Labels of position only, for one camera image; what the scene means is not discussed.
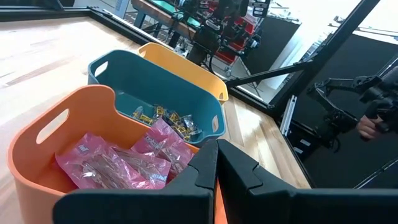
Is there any red equipment rack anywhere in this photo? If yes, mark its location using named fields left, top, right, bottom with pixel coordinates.
left=214, top=14, right=261, bottom=65

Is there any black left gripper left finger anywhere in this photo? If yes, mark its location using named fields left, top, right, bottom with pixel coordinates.
left=52, top=139, right=219, bottom=224

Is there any teal plastic bin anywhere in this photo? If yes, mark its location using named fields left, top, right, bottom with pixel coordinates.
left=87, top=49, right=227, bottom=148

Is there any silver aluminium bracket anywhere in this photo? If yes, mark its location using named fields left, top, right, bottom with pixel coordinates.
left=279, top=94, right=299, bottom=137

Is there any person's hand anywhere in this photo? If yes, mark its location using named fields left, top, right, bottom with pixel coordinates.
left=356, top=114, right=386, bottom=141

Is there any yellow plastic bin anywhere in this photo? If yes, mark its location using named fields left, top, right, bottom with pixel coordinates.
left=137, top=42, right=229, bottom=105

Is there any wooden workbench green mat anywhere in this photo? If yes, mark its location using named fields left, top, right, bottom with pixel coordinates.
left=130, top=0, right=206, bottom=41

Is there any orange plastic bin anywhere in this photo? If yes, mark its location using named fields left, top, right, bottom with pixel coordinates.
left=6, top=84, right=229, bottom=224

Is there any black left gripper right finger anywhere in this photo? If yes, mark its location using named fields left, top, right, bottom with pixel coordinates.
left=216, top=139, right=398, bottom=224

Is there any pink candy pack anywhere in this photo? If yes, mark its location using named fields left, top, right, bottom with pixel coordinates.
left=111, top=146, right=172, bottom=190
left=55, top=131, right=156, bottom=190
left=130, top=117, right=196, bottom=177

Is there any black cabinet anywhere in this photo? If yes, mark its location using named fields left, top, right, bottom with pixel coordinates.
left=248, top=15, right=302, bottom=75

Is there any white paper sign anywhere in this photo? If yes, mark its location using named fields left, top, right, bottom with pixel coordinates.
left=113, top=0, right=131, bottom=19

